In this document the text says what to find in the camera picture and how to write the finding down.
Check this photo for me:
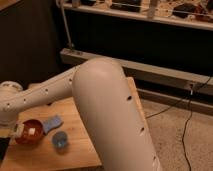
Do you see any blue sponge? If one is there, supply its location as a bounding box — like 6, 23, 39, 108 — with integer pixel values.
42, 115, 63, 134

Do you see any grey vertical pole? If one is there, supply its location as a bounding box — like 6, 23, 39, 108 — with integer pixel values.
60, 0, 74, 50

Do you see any red ceramic bowl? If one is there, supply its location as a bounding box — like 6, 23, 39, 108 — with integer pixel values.
15, 119, 43, 144

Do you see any grey metal rail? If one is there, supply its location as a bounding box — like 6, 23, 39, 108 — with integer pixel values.
59, 47, 213, 116

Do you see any cluttered upper shelf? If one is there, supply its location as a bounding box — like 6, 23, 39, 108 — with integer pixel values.
55, 0, 213, 31

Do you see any black floor cable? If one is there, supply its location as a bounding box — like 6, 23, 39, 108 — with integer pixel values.
145, 75, 213, 171

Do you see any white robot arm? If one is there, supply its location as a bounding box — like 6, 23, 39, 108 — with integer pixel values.
0, 57, 163, 171

